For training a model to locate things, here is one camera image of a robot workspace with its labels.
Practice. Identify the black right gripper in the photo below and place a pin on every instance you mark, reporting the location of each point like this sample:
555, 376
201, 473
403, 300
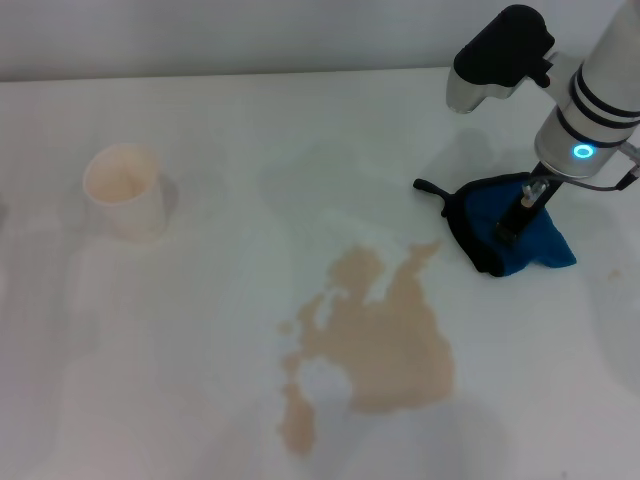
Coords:
547, 182

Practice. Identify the brown water stain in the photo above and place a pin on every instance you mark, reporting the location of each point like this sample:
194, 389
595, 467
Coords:
385, 345

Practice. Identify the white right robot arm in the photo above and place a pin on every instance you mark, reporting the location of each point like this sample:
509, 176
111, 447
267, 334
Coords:
600, 90

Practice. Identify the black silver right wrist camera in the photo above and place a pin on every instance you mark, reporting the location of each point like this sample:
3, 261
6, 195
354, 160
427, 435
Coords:
500, 50

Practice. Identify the silver metal clamp fitting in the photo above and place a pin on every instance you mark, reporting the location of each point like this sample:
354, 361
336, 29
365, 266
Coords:
534, 192

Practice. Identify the blue rag with black trim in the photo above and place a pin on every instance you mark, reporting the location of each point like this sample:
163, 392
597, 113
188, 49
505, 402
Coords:
480, 220

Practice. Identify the white paper cup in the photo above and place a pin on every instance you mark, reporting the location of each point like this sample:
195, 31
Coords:
130, 200

